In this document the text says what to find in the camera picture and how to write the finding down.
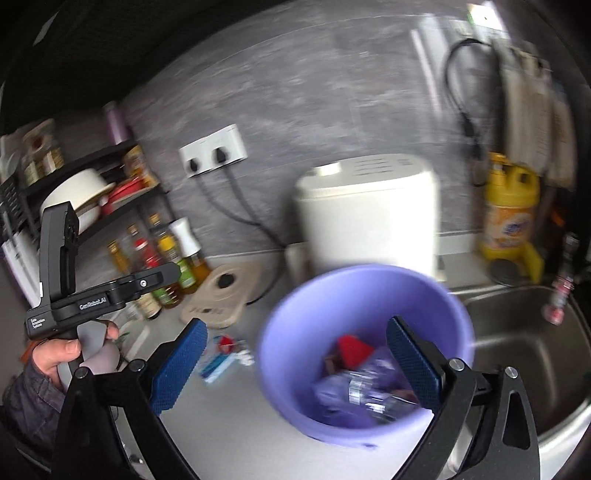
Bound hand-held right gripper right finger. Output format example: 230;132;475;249
386;316;542;480

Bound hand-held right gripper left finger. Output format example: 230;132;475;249
50;318;209;480

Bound white paper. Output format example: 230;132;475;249
198;335;253;385

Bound silver foil sheet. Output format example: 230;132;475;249
314;348;422;424

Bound red carton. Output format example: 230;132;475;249
335;335;378;371

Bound purple plastic bucket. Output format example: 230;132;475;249
256;264;476;449

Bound person's left forearm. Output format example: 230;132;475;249
0;360;71;480

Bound person's left hand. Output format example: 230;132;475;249
31;338;84;394

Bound large white pot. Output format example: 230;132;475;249
41;168;117;219

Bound cream induction cooker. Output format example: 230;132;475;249
180;261;262;329

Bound green label bottle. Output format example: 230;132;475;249
154;228;198;294

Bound red cap oil bottle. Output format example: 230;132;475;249
134;237;184;309

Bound red plastic utensils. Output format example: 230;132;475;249
102;178;160;216

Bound black kitchen rack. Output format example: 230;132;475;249
0;138;172;319

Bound steel sink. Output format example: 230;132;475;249
462;284;591;446

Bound glass jars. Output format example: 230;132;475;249
19;119;66;186

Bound orange snack packet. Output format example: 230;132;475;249
122;145;158;188

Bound white top oil dispenser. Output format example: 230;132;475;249
170;217;212;286

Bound black sink stopper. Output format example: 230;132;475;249
490;258;523;288

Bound cream air fryer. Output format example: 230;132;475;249
285;154;447;297

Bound small red label bottle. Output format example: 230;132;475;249
544;233;581;326

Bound yellow detergent bottle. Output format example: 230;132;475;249
478;152;542;274

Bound hanging cloth bags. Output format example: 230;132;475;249
496;41;579;186

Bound black power cable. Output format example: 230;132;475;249
212;148;289;305
187;157;288;254

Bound white wall socket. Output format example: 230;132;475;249
179;137;214;179
210;124;248;168

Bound hanging black cable loop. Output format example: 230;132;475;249
444;38;491;188

